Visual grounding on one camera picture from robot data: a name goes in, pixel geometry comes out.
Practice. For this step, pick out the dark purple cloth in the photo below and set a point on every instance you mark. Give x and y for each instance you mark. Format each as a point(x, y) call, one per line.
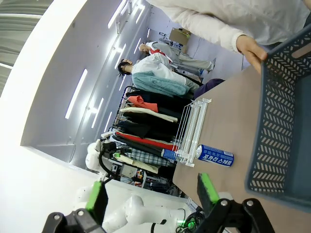
point(209, 86)

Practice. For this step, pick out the mannequin in red grey outfit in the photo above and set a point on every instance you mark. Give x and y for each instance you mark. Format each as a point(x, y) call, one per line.
point(175, 53)

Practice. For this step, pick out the black-haired mannequin white shirt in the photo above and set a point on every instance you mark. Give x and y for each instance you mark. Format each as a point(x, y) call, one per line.
point(155, 66)

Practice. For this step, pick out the person's left hand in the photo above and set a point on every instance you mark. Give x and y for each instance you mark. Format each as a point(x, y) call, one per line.
point(252, 51)

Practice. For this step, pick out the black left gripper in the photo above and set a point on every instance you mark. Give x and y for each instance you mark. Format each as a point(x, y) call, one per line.
point(113, 148)

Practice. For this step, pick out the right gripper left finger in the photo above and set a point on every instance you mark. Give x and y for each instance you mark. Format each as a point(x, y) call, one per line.
point(97, 199)

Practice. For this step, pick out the person's white jacket torso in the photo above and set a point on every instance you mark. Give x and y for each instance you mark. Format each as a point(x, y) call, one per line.
point(267, 14)

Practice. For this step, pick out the clothes rack with garments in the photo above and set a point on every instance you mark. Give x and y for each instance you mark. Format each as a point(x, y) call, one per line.
point(145, 121)

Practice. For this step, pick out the blue Pocari Sweat can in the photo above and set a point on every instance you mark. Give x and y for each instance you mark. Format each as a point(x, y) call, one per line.
point(216, 156)
point(170, 154)

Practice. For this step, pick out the teal fluffy garment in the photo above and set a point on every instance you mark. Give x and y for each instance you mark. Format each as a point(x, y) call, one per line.
point(160, 85)

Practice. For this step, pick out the person's left forearm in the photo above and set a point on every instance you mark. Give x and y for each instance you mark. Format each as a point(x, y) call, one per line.
point(213, 29)

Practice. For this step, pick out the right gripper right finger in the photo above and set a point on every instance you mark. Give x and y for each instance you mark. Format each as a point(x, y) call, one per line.
point(206, 189)

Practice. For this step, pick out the cardboard box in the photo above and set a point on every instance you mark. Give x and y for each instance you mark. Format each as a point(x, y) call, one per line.
point(179, 36)

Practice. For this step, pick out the dark blue plastic basket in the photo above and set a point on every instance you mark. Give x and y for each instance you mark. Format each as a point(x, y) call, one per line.
point(303, 121)

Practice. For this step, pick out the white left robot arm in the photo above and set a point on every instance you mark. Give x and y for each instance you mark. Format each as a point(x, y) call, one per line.
point(138, 213)

